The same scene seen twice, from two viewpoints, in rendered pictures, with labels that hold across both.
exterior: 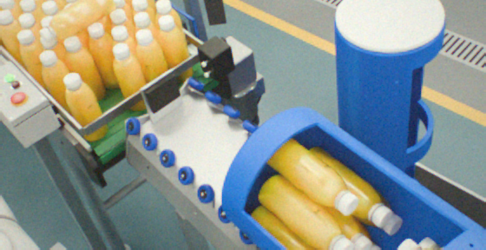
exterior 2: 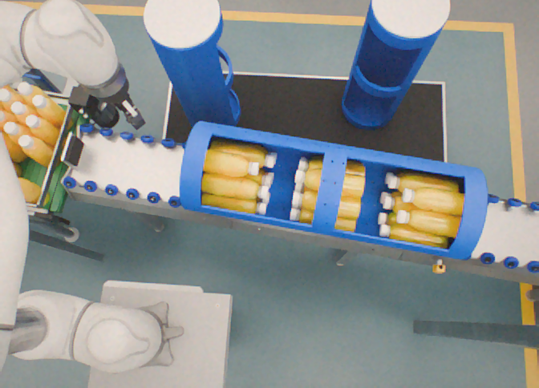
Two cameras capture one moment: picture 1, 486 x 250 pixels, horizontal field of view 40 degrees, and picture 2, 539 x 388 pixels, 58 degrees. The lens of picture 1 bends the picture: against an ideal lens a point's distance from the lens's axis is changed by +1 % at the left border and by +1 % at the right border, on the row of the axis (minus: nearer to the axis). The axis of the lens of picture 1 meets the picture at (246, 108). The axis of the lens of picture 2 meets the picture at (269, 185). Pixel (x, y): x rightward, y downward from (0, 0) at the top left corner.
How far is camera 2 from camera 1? 0.52 m
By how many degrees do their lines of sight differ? 34
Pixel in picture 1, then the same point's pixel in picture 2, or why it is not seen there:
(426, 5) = not seen: outside the picture
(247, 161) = (190, 181)
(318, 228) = (248, 191)
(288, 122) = (197, 144)
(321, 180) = (236, 166)
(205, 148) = (126, 167)
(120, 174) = not seen: hidden behind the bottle
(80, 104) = (27, 193)
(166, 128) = (90, 169)
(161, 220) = not seen: hidden behind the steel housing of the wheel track
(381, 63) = (197, 51)
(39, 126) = not seen: hidden behind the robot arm
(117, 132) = (55, 189)
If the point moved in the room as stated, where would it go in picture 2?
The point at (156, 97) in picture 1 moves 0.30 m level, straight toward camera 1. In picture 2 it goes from (74, 156) to (144, 204)
